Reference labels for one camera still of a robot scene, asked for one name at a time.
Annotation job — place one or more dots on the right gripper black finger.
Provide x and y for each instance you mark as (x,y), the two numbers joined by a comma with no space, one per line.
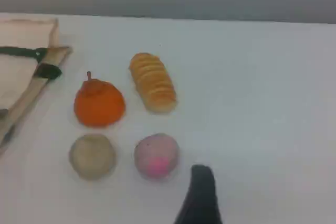
(200,197)

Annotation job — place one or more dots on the long ridged bread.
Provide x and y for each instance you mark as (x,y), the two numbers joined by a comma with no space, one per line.
(153,82)

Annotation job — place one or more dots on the white canvas bag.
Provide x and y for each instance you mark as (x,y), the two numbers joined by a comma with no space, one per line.
(21,35)

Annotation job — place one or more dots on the round pink bun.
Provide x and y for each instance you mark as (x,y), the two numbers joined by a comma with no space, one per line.
(157,155)

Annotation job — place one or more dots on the round beige bun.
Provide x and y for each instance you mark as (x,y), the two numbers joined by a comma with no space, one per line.
(92,157)

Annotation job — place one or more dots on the orange toy pear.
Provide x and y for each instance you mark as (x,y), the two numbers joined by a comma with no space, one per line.
(99,106)

